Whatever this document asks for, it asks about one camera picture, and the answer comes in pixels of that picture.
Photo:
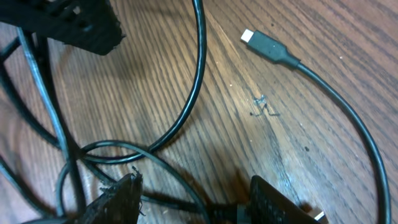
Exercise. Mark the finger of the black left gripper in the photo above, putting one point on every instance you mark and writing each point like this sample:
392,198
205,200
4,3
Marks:
90,25

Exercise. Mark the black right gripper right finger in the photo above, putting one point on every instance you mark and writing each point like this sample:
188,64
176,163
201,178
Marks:
268,206

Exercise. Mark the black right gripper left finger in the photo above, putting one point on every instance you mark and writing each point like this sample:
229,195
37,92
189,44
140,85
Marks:
119,203

